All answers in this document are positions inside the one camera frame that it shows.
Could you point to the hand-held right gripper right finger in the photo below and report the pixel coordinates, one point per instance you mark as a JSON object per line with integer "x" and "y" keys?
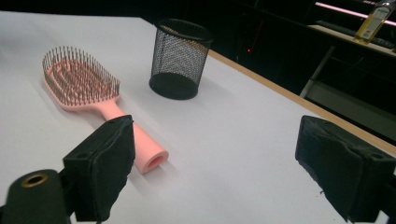
{"x": 339, "y": 168}

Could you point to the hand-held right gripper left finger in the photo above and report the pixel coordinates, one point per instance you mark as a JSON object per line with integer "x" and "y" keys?
{"x": 102, "y": 165}

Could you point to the pink hairbrush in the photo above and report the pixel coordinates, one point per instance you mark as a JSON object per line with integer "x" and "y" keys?
{"x": 81, "y": 81}

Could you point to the black mesh pen holder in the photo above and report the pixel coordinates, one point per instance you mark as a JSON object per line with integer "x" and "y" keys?
{"x": 179, "y": 59}

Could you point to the metal shelf rack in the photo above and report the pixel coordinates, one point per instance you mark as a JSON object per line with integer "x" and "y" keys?
{"x": 348, "y": 77}

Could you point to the yellow oil bottle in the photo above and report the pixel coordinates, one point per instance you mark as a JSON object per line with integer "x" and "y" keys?
{"x": 372, "y": 23}

